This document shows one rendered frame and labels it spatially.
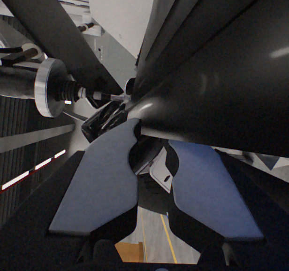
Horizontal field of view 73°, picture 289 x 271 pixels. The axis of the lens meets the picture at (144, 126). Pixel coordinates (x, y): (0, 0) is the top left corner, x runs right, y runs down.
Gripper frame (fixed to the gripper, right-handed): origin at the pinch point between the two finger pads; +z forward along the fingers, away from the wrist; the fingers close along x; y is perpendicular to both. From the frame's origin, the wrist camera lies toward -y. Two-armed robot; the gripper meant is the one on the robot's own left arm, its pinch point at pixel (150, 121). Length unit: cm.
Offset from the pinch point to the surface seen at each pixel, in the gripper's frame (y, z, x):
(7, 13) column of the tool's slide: -2, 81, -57
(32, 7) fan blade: -5.6, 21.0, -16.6
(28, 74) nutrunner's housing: 0.8, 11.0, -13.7
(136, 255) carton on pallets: 743, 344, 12
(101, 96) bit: 3.1, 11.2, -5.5
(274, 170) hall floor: 97, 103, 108
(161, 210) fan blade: 41.1, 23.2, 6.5
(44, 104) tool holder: 3.1, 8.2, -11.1
